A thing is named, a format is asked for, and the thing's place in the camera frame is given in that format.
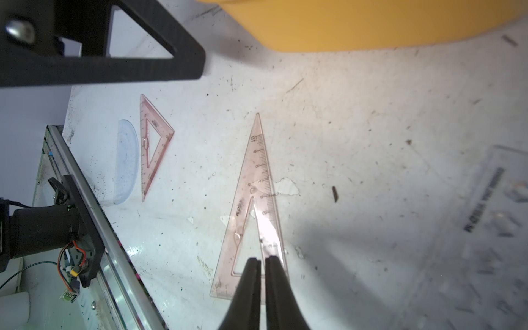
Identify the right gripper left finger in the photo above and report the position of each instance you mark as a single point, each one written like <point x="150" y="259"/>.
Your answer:
<point x="244" y="310"/>

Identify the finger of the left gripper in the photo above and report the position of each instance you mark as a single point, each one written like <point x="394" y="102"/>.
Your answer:
<point x="67" y="43"/>

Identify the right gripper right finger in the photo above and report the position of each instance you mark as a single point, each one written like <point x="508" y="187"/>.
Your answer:
<point x="282" y="311"/>

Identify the tall pink set square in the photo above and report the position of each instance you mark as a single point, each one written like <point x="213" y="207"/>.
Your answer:
<point x="254" y="198"/>

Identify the yellow plastic storage box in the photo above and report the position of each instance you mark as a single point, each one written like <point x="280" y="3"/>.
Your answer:
<point x="335" y="26"/>

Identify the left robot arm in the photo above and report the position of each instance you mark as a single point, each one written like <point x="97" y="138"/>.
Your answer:
<point x="26" y="231"/>

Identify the small pink set square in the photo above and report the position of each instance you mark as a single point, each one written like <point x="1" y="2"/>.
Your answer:
<point x="155" y="137"/>

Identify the blue clear protractor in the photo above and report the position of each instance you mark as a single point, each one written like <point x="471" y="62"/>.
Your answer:
<point x="127" y="158"/>

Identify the long clear stencil ruler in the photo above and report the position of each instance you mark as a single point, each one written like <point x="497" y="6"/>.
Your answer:
<point x="476" y="277"/>

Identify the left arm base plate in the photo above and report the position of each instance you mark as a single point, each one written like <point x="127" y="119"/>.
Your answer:
<point x="72" y="224"/>

